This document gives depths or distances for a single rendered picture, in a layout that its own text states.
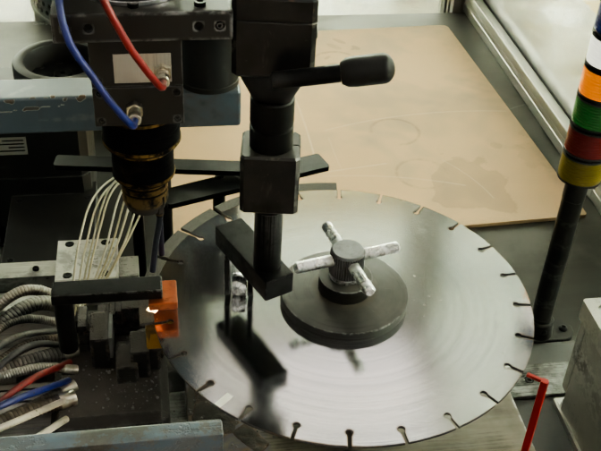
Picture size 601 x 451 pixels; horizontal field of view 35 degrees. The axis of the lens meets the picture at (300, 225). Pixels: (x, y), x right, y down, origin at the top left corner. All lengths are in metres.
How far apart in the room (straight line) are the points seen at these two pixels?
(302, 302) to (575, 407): 0.33
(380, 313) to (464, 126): 0.72
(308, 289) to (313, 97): 0.74
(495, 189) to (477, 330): 0.56
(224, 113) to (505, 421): 0.39
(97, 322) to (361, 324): 0.24
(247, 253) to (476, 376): 0.21
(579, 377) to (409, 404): 0.28
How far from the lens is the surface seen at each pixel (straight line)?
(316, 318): 0.79
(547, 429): 1.03
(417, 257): 0.88
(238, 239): 0.78
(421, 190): 1.32
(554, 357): 1.10
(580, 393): 0.99
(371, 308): 0.80
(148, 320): 0.80
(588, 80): 0.94
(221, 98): 0.93
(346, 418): 0.73
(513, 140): 1.47
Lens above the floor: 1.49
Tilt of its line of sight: 37 degrees down
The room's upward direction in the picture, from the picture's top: 3 degrees clockwise
